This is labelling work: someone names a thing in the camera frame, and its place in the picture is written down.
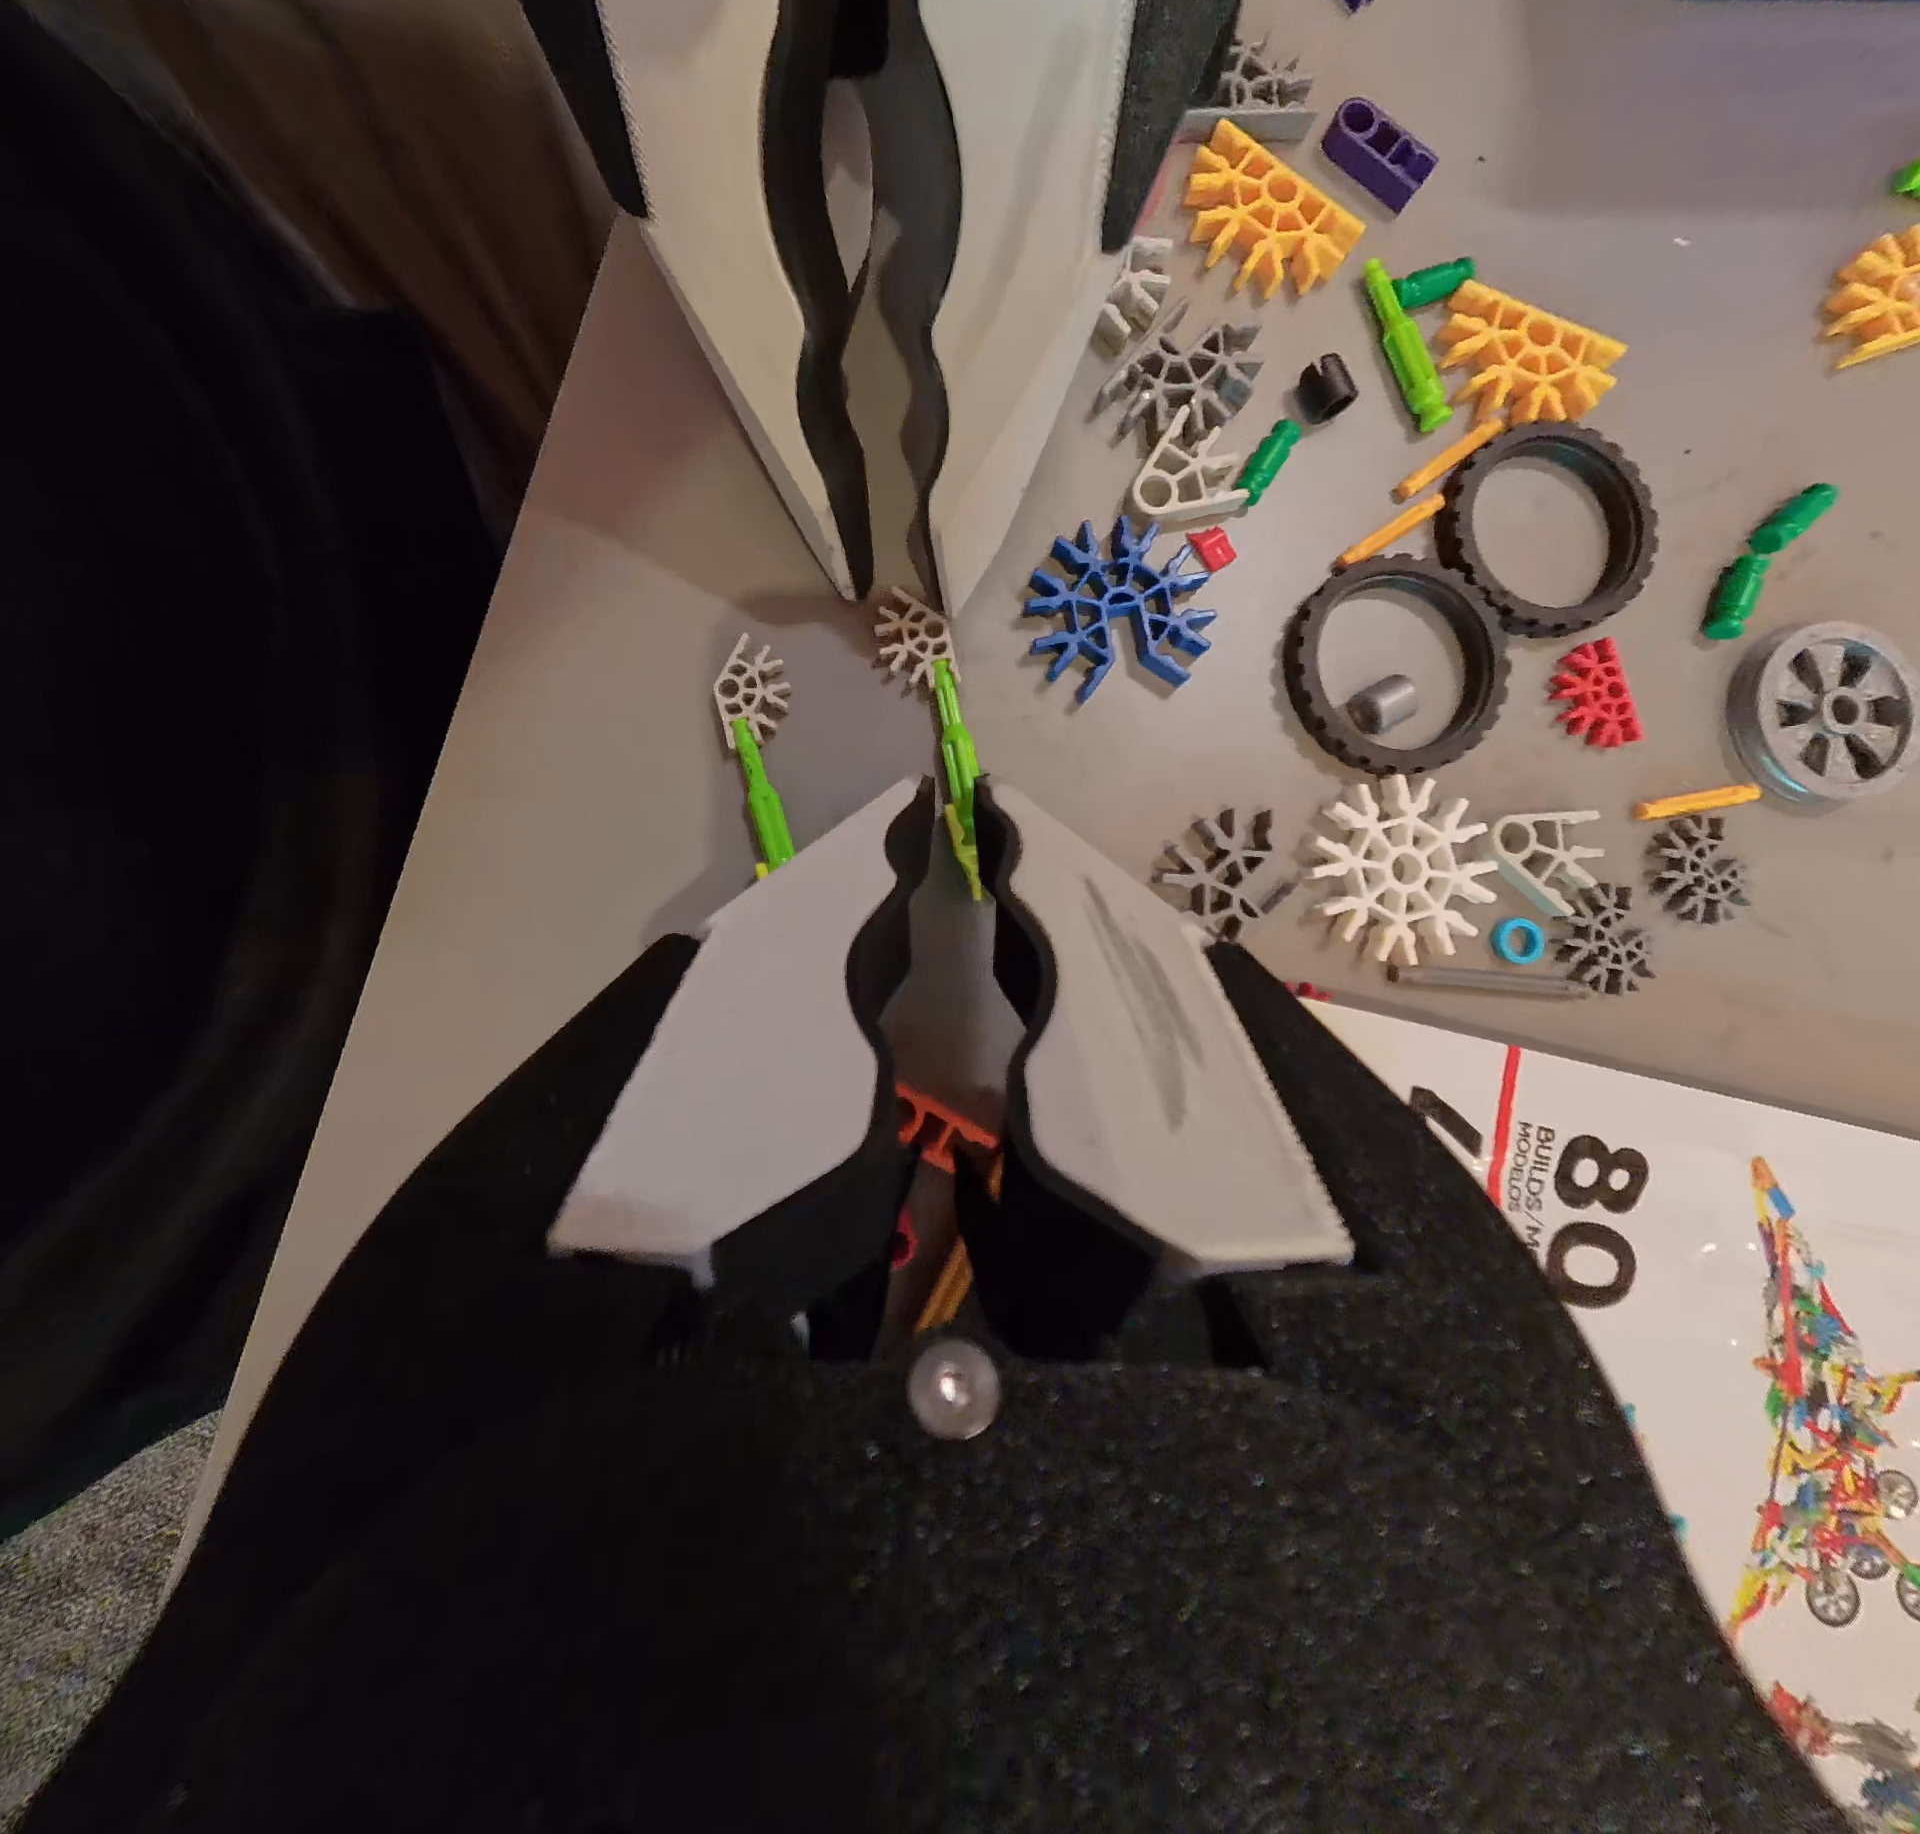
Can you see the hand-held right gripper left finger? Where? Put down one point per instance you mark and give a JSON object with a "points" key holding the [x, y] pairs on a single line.
{"points": [[720, 1100]]}

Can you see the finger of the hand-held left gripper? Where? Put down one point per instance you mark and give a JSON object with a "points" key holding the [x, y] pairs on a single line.
{"points": [[690, 137], [1034, 137]]}

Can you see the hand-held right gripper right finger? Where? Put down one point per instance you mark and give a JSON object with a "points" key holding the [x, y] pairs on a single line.
{"points": [[1171, 1114]]}

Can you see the small white snowflake connector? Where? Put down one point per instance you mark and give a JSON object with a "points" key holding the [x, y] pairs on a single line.
{"points": [[914, 633]]}

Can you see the pale grey triangular connector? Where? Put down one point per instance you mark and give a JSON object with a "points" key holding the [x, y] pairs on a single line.
{"points": [[1186, 479], [1131, 298], [1544, 852]]}

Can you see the yellow fan connector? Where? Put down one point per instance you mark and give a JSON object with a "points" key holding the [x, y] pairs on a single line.
{"points": [[1883, 298], [1273, 206], [1530, 350]]}

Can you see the orange ladder piece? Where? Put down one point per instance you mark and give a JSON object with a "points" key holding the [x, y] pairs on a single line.
{"points": [[940, 1114]]}

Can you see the red multi-hole connector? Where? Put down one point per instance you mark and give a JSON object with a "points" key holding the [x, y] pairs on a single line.
{"points": [[899, 1242]]}

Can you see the dark grey half-snowflake connector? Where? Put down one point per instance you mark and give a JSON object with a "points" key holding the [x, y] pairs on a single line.
{"points": [[1215, 863]]}

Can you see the long orange rod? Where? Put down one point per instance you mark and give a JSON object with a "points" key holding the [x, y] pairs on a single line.
{"points": [[944, 1285]]}

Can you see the clear long rod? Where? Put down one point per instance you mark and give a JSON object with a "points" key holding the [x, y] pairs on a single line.
{"points": [[1485, 983]]}

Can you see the short dark green rod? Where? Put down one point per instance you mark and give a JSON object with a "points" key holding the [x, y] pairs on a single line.
{"points": [[1430, 279], [1735, 598], [1266, 462], [1793, 517]]}

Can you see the small black cap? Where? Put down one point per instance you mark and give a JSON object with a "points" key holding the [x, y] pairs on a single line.
{"points": [[1326, 388]]}

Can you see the small red clip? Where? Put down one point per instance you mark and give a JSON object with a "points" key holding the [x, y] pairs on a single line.
{"points": [[1213, 548]]}

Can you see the black rubber tire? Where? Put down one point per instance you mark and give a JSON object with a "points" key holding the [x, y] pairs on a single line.
{"points": [[1464, 529], [1303, 688]]}

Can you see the grey cylinder spacer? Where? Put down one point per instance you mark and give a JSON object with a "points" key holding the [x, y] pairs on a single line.
{"points": [[1377, 703]]}

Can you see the small dark grey snowflake connector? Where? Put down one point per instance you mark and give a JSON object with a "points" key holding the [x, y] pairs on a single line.
{"points": [[1606, 938], [1695, 869]]}

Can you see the blue snowflake connector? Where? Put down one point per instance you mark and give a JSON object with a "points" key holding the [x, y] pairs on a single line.
{"points": [[1116, 603]]}

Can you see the short orange rod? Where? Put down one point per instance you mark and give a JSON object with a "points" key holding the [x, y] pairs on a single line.
{"points": [[1388, 529], [1695, 799], [1447, 458]]}

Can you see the red white toy packaging bag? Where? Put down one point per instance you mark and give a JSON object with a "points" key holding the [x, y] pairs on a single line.
{"points": [[1723, 1264]]}

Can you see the person's dark clothing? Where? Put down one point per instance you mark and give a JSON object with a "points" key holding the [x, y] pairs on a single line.
{"points": [[195, 815]]}

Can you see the red fan connector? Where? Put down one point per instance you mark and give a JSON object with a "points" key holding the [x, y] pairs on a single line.
{"points": [[1596, 692]]}

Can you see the grey wheel hub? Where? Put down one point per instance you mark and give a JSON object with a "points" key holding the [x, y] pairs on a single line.
{"points": [[1831, 708]]}

